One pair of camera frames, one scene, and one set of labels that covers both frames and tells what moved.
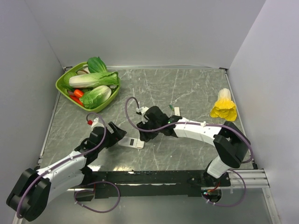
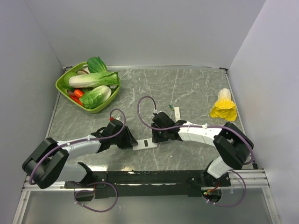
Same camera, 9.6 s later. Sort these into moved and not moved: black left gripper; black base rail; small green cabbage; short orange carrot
Moved: black left gripper
Not moved: small green cabbage; short orange carrot; black base rail
